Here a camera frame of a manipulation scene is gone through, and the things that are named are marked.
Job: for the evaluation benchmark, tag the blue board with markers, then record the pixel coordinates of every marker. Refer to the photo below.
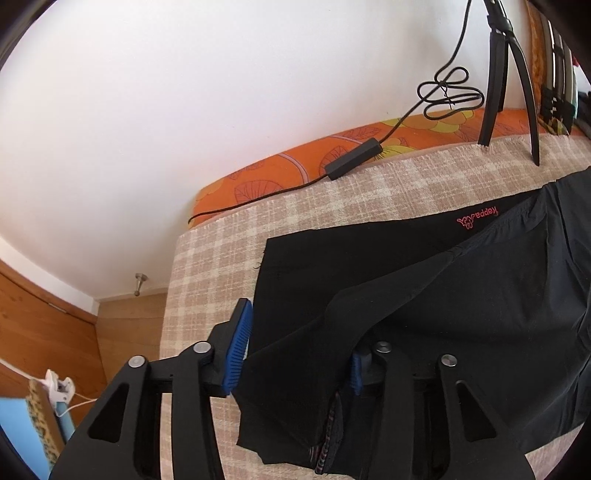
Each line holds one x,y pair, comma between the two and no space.
18,424

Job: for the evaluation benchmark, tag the beige plaid blanket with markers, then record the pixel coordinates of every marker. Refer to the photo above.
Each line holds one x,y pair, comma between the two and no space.
221,258

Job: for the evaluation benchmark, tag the wooden door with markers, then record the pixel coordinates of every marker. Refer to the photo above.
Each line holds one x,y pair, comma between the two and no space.
46,318

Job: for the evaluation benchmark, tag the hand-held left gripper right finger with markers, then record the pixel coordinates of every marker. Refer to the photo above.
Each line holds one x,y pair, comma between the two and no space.
356,374

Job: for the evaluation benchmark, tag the metal door stop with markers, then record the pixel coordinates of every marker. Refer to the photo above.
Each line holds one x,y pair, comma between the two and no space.
140,282

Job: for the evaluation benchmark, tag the folded silver tripod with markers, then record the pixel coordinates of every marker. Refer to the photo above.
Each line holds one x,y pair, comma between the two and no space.
561,69

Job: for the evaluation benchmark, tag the small black tripod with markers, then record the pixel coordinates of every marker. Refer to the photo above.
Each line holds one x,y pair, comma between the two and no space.
491,92

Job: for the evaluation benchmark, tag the white plastic clip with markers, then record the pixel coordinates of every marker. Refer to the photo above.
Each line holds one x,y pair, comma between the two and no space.
55,387

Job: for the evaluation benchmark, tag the orange floral mattress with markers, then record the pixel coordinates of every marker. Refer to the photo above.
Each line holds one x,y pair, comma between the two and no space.
277,166

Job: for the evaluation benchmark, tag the black pants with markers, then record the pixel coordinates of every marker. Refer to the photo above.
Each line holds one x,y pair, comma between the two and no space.
438,286

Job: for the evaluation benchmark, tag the orange patterned panel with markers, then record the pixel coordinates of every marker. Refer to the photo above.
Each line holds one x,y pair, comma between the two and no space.
538,55

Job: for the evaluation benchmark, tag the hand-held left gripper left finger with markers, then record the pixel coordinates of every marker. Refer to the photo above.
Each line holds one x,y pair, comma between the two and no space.
238,341

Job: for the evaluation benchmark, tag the leopard print cloth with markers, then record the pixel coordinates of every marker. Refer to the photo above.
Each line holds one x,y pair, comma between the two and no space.
41,429

